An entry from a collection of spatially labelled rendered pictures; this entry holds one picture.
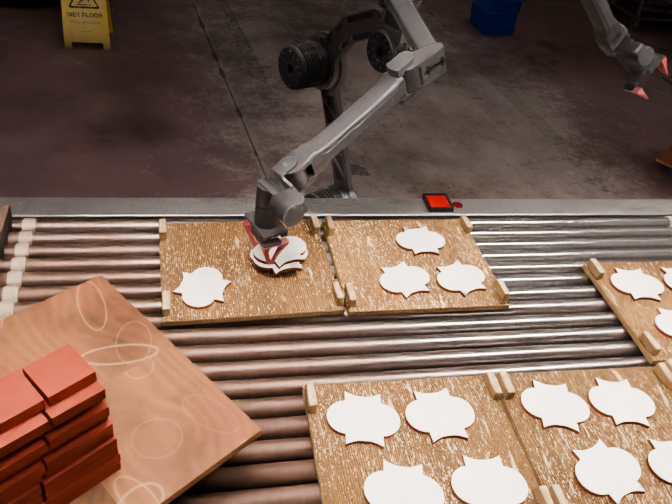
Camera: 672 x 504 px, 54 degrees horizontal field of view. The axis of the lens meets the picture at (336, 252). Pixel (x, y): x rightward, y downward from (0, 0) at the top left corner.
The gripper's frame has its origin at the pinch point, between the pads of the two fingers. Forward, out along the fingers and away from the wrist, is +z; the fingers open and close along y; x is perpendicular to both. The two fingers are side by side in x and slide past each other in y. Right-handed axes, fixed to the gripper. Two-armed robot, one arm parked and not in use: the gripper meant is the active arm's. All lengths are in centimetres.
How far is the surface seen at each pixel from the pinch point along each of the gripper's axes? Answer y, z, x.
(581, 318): -48, 5, -64
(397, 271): -16.6, 2.9, -29.2
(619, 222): -24, 5, -111
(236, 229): 15.4, 4.0, -0.7
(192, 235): 17.5, 4.1, 10.5
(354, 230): 2.8, 3.7, -29.4
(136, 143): 216, 95, -42
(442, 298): -28.5, 3.9, -34.3
